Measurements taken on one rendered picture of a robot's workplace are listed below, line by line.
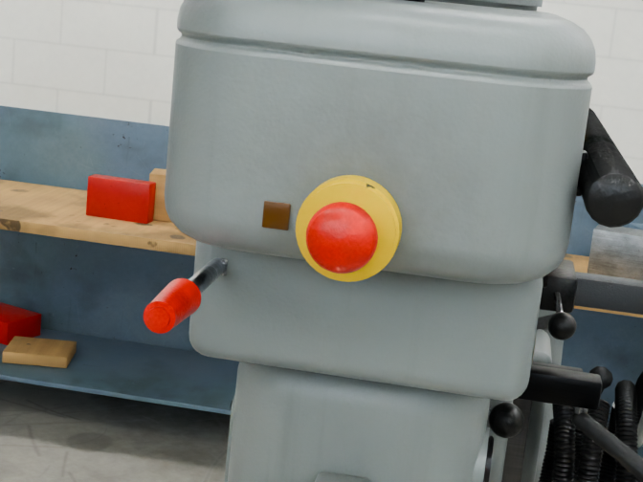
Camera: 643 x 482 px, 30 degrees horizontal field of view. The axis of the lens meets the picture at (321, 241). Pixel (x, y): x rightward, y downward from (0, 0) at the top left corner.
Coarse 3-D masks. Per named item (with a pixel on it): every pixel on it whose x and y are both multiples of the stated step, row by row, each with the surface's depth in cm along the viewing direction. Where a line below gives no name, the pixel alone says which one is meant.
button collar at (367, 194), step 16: (352, 176) 69; (320, 192) 68; (336, 192) 68; (352, 192) 68; (368, 192) 68; (384, 192) 68; (304, 208) 69; (320, 208) 69; (368, 208) 68; (384, 208) 68; (304, 224) 69; (384, 224) 68; (400, 224) 69; (304, 240) 69; (384, 240) 68; (304, 256) 69; (384, 256) 68; (320, 272) 70; (368, 272) 69
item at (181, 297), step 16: (208, 272) 78; (224, 272) 82; (176, 288) 72; (192, 288) 73; (160, 304) 69; (176, 304) 70; (192, 304) 72; (144, 320) 69; (160, 320) 69; (176, 320) 69
